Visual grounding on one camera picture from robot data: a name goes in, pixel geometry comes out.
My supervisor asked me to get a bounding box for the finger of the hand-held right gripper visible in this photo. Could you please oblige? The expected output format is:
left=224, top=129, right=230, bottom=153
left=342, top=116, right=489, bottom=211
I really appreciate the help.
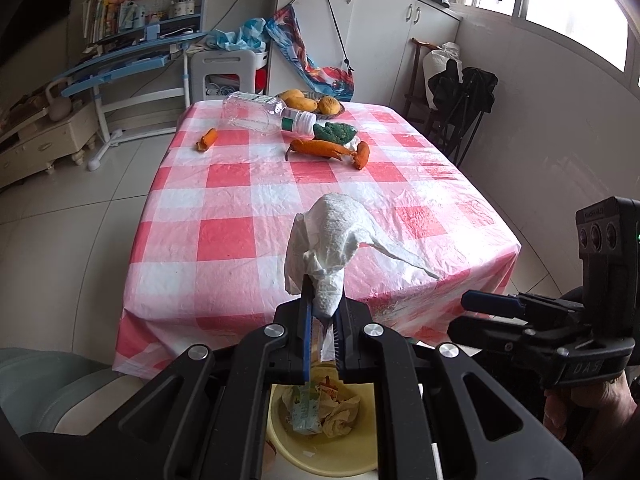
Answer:
left=461, top=289, right=581, bottom=325
left=446, top=316, right=566, bottom=368

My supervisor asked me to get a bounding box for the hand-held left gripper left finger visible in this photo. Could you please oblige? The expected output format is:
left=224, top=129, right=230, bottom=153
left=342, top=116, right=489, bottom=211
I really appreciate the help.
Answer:
left=117, top=280, right=316, bottom=480

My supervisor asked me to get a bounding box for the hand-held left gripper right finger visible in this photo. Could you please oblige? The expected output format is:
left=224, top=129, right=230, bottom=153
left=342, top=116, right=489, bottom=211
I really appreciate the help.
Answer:
left=331, top=296, right=583, bottom=480

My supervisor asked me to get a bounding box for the small blue white carton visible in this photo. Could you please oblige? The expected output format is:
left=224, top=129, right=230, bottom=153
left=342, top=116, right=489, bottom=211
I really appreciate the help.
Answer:
left=291, top=384, right=323, bottom=435

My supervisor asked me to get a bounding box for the long white tissue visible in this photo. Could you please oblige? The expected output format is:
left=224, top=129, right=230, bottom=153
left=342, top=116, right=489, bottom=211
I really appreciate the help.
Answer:
left=284, top=192, right=442, bottom=363

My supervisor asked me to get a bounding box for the yellow plastic bin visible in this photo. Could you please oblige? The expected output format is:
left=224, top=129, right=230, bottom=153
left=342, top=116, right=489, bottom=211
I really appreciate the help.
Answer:
left=266, top=360, right=379, bottom=477

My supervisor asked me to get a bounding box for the stubby orange carrot piece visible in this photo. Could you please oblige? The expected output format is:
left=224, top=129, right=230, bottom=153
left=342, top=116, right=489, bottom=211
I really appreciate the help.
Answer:
left=350, top=140, right=371, bottom=170

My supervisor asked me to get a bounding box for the clear plastic bottle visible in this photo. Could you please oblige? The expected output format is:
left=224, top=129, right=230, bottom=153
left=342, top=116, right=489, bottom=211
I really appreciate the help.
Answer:
left=222, top=91, right=318, bottom=137

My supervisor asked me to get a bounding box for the person's right hand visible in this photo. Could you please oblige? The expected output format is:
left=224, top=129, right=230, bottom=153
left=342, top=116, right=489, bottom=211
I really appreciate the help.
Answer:
left=542, top=370, right=640, bottom=443

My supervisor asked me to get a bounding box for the red white checkered tablecloth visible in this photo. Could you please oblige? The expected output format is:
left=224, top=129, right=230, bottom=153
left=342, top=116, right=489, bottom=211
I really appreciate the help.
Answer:
left=112, top=100, right=521, bottom=376

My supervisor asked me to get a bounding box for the black folding stand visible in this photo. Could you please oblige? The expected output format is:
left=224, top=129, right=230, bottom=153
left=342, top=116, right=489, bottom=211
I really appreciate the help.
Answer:
left=449, top=95, right=487, bottom=167

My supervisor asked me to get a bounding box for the black jacket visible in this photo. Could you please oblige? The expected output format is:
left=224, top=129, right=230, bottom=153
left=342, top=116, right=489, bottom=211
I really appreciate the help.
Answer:
left=427, top=60, right=499, bottom=117

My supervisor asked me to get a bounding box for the fruit basket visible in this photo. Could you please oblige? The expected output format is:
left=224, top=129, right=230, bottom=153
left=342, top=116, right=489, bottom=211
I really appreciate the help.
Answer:
left=278, top=91, right=347, bottom=121

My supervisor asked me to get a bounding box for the white sack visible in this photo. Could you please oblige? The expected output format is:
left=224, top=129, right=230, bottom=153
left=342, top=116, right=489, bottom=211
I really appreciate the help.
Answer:
left=422, top=42, right=463, bottom=97

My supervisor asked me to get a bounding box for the pale green seat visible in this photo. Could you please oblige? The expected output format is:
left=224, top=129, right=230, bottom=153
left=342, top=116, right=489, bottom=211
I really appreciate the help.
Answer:
left=0, top=347, right=148, bottom=436

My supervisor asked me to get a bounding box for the white cabinet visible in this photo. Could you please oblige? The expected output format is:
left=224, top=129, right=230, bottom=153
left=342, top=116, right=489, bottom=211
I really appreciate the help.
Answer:
left=267, top=0, right=463, bottom=127

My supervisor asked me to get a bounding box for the window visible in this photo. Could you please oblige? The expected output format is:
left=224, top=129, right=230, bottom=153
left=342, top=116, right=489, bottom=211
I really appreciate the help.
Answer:
left=400, top=0, right=640, bottom=81

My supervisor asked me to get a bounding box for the colourful printed bag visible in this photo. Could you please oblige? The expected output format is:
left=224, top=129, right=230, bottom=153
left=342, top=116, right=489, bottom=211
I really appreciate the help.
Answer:
left=265, top=4, right=355, bottom=102

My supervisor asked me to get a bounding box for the white plastic stool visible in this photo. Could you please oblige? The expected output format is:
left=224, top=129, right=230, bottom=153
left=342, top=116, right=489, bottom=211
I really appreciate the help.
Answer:
left=189, top=49, right=266, bottom=107

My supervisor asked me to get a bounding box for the blue plastic bag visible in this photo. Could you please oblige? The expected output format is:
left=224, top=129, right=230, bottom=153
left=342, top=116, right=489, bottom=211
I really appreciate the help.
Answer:
left=207, top=17, right=269, bottom=54

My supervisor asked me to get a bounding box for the cream television cabinet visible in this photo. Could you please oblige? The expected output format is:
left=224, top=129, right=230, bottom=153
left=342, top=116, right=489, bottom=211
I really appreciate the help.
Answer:
left=0, top=100, right=99, bottom=191

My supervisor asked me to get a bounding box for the blue white study desk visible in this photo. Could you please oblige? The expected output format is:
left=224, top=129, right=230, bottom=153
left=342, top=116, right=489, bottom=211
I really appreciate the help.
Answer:
left=60, top=0, right=211, bottom=172

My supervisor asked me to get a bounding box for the beige ceramic jug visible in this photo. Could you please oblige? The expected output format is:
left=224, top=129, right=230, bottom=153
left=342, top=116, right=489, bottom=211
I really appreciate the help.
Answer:
left=46, top=78, right=76, bottom=121

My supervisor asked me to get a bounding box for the row of books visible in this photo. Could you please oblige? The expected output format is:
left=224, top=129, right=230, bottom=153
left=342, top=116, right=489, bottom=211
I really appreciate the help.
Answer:
left=82, top=0, right=122, bottom=44

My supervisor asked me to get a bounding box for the black cord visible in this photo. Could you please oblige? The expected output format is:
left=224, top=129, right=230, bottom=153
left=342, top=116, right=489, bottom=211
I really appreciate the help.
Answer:
left=290, top=0, right=354, bottom=74

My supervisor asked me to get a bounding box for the black wall television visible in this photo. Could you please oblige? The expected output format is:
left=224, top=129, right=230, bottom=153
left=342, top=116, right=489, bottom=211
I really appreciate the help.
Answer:
left=0, top=0, right=77, bottom=63

